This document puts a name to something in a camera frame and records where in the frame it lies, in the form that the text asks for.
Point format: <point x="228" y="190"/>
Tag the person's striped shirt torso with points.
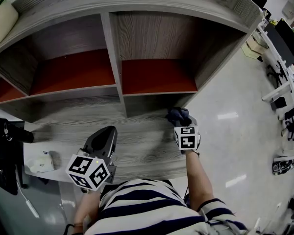
<point x="149" y="209"/>

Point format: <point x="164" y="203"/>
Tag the cardboard box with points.
<point x="254" y="48"/>

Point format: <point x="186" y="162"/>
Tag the black computer case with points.
<point x="278" y="103"/>

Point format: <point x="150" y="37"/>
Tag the black equipment stand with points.
<point x="3" y="155"/>

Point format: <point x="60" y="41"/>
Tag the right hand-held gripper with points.
<point x="187" y="141"/>

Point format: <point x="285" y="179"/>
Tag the large black monitor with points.
<point x="290" y="38"/>

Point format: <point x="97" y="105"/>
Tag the black monitor back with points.
<point x="278" y="43"/>

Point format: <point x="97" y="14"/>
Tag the crumpled white tissue packet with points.
<point x="40" y="164"/>

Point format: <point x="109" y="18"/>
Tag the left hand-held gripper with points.
<point x="98" y="143"/>

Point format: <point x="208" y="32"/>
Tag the person's left forearm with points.
<point x="87" y="209"/>

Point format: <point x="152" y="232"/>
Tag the person's right forearm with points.
<point x="198" y="177"/>

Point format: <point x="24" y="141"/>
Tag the black office chair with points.
<point x="292" y="126"/>
<point x="275" y="73"/>

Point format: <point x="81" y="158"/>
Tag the grey wooden shelf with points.
<point x="142" y="136"/>

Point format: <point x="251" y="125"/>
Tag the dark blue cloth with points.
<point x="177" y="115"/>

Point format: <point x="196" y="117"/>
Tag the cream plant pot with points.
<point x="2" y="26"/>

